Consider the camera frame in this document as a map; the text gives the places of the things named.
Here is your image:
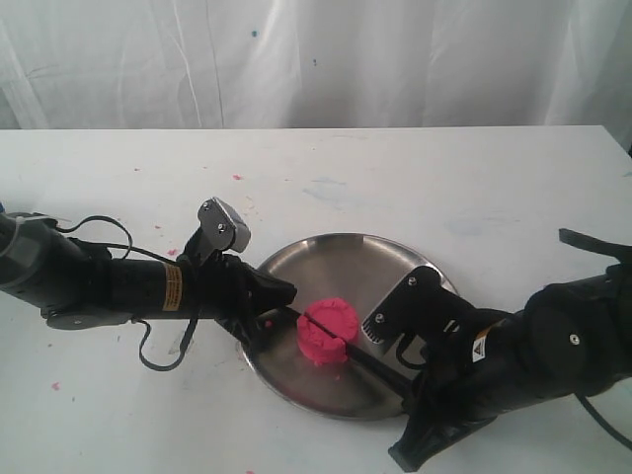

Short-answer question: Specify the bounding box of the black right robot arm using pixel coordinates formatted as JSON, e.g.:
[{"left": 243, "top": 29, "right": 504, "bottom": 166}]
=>
[{"left": 385, "top": 264, "right": 631, "bottom": 472}]

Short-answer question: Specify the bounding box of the round steel plate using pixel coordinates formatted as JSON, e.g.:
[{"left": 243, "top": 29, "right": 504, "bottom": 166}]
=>
[{"left": 244, "top": 233, "right": 430, "bottom": 420}]

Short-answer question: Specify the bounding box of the pink dough lump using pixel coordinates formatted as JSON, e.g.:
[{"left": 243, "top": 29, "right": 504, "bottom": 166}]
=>
[{"left": 296, "top": 297, "right": 359, "bottom": 365}]

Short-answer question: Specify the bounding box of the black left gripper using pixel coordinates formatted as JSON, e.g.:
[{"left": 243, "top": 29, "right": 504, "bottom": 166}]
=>
[{"left": 177, "top": 251, "right": 297, "bottom": 346}]

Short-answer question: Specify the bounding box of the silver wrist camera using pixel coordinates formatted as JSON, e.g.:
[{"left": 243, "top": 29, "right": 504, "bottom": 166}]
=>
[
  {"left": 197, "top": 197, "right": 251, "bottom": 253},
  {"left": 361, "top": 266, "right": 474, "bottom": 354}
]

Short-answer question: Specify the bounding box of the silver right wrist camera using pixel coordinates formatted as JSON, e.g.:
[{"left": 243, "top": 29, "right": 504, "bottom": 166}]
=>
[{"left": 361, "top": 266, "right": 474, "bottom": 354}]

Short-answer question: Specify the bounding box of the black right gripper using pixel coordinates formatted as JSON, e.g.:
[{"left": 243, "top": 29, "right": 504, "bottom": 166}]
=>
[{"left": 388, "top": 305, "right": 518, "bottom": 469}]

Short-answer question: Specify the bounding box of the white backdrop curtain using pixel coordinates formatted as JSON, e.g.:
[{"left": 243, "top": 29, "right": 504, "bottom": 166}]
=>
[{"left": 0, "top": 0, "right": 632, "bottom": 130}]

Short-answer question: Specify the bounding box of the black knife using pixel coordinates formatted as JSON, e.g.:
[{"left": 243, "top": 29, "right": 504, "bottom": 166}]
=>
[{"left": 280, "top": 306, "right": 413, "bottom": 398}]

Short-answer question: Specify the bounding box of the clear tape piece lower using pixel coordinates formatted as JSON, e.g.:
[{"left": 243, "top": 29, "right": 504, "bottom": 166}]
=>
[{"left": 168, "top": 340, "right": 188, "bottom": 356}]

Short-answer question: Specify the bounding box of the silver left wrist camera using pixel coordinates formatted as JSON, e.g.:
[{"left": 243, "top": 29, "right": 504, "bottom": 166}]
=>
[{"left": 197, "top": 197, "right": 251, "bottom": 253}]

